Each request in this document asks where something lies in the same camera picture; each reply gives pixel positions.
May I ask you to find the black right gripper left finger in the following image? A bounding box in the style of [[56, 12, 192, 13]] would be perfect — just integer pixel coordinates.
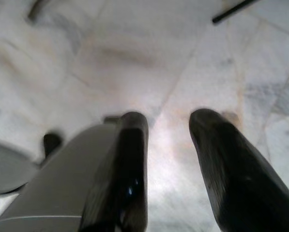
[[80, 111, 149, 232]]

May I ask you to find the black side table leg frame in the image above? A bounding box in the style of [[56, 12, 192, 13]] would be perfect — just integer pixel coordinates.
[[212, 0, 265, 24]]

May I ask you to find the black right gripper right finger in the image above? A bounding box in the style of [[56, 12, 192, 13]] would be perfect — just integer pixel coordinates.
[[189, 108, 289, 232]]

